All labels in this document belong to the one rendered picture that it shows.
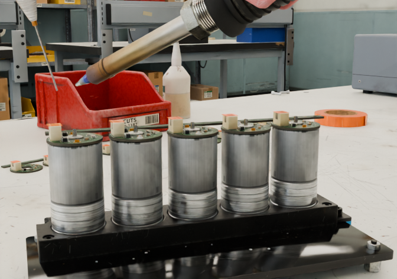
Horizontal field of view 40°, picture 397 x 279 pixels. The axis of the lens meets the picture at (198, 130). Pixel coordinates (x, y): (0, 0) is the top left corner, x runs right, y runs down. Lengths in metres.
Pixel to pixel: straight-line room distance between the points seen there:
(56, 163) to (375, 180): 0.25
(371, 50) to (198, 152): 0.69
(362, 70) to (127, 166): 0.72
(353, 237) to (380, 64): 0.65
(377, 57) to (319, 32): 5.41
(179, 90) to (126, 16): 2.19
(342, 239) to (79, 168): 0.13
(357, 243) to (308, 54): 6.18
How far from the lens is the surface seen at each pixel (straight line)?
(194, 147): 0.25
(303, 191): 0.28
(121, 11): 2.81
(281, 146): 0.28
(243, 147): 0.26
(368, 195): 0.38
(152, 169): 0.25
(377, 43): 0.92
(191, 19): 0.20
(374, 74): 0.92
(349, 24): 6.07
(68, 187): 0.25
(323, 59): 6.29
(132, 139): 0.25
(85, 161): 0.24
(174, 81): 0.65
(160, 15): 2.93
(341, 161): 0.47
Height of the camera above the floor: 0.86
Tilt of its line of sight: 11 degrees down
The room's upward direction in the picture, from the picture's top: straight up
